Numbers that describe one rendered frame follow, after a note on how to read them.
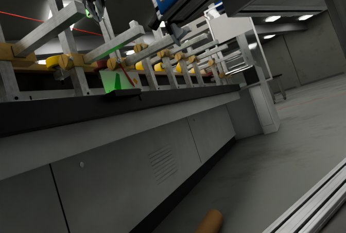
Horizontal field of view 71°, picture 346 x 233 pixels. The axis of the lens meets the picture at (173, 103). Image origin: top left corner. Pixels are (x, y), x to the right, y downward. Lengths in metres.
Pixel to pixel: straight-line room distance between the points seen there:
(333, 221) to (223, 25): 2.89
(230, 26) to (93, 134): 2.67
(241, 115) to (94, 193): 2.57
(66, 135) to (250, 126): 2.82
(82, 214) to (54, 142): 0.39
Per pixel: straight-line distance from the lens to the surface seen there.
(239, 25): 3.29
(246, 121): 3.40
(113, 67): 1.11
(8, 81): 0.78
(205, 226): 1.12
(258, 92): 3.21
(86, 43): 7.69
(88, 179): 1.13
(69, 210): 1.07
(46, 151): 0.79
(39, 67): 1.10
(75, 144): 0.86
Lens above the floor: 0.53
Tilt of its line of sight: 4 degrees up
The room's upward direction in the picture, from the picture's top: 18 degrees counter-clockwise
